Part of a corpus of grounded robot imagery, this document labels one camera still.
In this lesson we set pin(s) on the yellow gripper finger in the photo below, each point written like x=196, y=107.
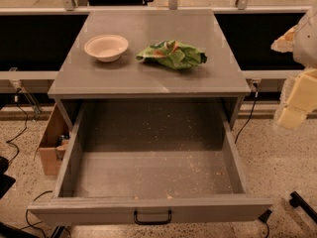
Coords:
x=284, y=44
x=297, y=100

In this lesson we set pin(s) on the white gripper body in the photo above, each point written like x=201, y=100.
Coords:
x=307, y=44

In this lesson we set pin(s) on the green rice chip bag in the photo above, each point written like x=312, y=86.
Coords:
x=173, y=54

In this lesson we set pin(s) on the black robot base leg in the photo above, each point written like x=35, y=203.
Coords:
x=297, y=201

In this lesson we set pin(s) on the grey open top drawer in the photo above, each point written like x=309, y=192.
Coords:
x=150, y=156

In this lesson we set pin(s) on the grey cabinet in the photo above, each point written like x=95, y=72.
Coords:
x=84, y=77

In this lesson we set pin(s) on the white paper bowl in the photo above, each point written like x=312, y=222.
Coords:
x=106, y=48

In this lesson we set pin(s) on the brown cardboard box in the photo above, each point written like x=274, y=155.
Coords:
x=53, y=144

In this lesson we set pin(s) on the black drawer handle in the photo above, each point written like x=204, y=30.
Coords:
x=162, y=218

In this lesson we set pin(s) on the metal railing frame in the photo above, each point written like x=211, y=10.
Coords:
x=158, y=4

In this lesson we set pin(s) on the metal bracket left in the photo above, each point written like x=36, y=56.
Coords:
x=19, y=87

